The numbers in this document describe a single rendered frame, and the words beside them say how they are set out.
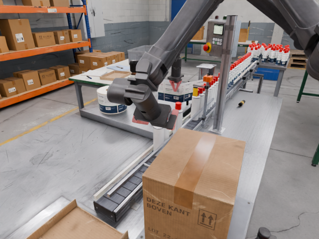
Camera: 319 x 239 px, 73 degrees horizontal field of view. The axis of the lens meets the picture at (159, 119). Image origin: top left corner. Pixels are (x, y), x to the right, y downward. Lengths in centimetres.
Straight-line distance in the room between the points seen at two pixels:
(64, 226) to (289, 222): 175
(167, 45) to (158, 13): 912
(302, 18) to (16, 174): 122
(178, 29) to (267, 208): 185
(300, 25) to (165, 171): 47
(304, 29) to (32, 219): 101
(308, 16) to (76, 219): 92
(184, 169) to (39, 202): 64
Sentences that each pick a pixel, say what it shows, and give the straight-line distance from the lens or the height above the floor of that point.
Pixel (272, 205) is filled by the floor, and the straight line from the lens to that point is 226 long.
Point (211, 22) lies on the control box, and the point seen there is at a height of 146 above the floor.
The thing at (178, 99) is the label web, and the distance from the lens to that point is 157.
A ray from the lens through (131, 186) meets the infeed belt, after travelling 92.
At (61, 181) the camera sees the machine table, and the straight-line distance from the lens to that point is 110.
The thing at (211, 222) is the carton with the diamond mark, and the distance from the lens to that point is 61.
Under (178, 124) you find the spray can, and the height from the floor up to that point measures 97.
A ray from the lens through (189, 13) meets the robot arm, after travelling 64.
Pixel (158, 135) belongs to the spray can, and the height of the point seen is 101.
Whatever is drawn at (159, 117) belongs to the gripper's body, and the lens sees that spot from 63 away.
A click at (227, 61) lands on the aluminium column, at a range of 128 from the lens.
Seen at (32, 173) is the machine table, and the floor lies 83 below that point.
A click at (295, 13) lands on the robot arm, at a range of 61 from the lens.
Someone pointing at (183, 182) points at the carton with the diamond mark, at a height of 112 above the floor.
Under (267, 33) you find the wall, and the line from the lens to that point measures 876.
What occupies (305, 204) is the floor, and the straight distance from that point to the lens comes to 241.
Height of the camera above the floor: 151
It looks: 26 degrees down
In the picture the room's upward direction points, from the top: straight up
